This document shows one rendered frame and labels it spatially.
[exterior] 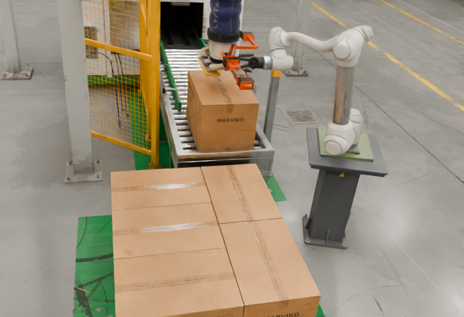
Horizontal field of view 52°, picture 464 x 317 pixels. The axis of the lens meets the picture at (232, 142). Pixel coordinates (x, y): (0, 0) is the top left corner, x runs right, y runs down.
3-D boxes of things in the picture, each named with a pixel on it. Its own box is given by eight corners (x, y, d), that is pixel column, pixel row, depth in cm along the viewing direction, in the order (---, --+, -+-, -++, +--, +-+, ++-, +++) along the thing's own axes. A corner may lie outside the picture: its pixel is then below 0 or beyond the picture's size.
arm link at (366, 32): (343, 27, 286) (335, 34, 277) (371, 17, 275) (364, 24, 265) (351, 47, 290) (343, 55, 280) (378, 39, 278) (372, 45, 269)
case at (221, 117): (186, 116, 386) (188, 70, 366) (233, 114, 396) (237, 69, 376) (199, 155, 337) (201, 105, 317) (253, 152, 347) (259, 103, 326)
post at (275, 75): (257, 170, 426) (271, 65, 375) (264, 170, 428) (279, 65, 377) (259, 175, 421) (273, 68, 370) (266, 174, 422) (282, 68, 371)
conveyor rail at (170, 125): (148, 57, 528) (148, 41, 518) (152, 57, 529) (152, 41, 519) (176, 177, 337) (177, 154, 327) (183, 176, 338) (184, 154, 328)
